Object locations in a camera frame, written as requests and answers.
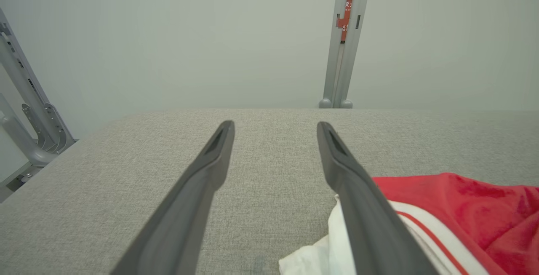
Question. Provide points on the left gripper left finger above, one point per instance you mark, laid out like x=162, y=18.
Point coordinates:
x=181, y=224

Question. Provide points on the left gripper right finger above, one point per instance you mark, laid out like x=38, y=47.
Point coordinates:
x=370, y=233

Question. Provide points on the red garment white striped trim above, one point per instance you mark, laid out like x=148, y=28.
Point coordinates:
x=484, y=216

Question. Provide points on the red sign behind posts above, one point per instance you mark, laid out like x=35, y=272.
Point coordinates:
x=347, y=14

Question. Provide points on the grey metal partition post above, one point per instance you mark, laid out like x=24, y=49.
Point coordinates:
x=351, y=56
x=337, y=56

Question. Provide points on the grey metal side frame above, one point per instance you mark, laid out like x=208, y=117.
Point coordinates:
x=25, y=81

